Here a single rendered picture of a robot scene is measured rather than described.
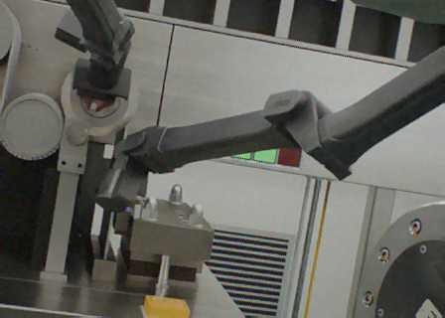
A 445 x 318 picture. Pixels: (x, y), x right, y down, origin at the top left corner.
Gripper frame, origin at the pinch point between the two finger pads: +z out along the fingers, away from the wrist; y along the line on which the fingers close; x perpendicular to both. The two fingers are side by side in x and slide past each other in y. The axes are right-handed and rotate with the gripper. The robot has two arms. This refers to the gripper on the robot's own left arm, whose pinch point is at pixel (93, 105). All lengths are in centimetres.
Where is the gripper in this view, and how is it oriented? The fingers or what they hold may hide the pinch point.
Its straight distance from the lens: 172.0
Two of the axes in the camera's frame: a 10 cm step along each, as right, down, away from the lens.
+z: -3.0, 5.3, 7.9
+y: 9.5, 1.9, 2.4
